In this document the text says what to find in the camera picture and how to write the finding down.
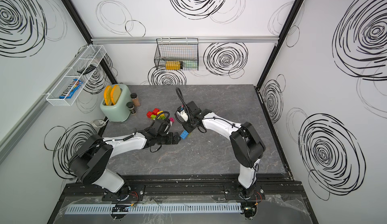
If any yellow toast slice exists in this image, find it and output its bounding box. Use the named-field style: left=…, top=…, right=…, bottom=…
left=110, top=85, right=122, bottom=105
left=104, top=85, right=112, bottom=106

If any long green lego brick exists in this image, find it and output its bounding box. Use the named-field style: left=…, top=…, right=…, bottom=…
left=151, top=114, right=166, bottom=120

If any dark pepper jar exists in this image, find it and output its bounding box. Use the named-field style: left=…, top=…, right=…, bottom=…
left=127, top=102, right=136, bottom=114

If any black remote control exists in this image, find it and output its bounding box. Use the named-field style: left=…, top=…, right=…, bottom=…
left=77, top=65, right=96, bottom=75

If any yellow toast slice right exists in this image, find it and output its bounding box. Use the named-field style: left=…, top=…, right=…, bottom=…
left=110, top=85, right=122, bottom=105

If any black wire wall basket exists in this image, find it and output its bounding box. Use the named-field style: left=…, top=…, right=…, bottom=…
left=154, top=37, right=199, bottom=71

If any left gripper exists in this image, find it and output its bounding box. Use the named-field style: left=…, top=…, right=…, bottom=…
left=157, top=131, right=182, bottom=144

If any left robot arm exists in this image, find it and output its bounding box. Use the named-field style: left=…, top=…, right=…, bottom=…
left=68, top=119, right=181, bottom=199

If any blue candy packet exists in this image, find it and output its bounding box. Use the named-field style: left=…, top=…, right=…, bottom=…
left=59, top=79, right=83, bottom=99

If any mint green toaster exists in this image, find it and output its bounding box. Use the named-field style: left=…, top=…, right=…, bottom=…
left=100, top=84, right=132, bottom=122

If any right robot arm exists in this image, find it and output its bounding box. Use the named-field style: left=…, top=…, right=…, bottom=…
left=175, top=101, right=266, bottom=199

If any blue lego brick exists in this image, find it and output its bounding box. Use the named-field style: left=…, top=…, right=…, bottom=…
left=180, top=130, right=189, bottom=139

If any yellow toast slice left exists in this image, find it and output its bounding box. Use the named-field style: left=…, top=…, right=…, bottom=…
left=104, top=85, right=112, bottom=106

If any white slotted cable duct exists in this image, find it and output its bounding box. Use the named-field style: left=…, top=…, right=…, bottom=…
left=64, top=202, right=242, bottom=215

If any white wire wall shelf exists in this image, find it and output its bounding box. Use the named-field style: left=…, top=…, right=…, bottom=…
left=46, top=45, right=106, bottom=107

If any red lego brick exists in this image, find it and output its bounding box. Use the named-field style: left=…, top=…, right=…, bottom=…
left=147, top=108, right=160, bottom=119

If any yellow item in basket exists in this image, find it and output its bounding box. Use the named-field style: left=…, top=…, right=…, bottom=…
left=165, top=61, right=182, bottom=70

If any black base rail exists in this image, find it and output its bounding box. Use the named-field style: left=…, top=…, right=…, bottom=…
left=61, top=175, right=306, bottom=202

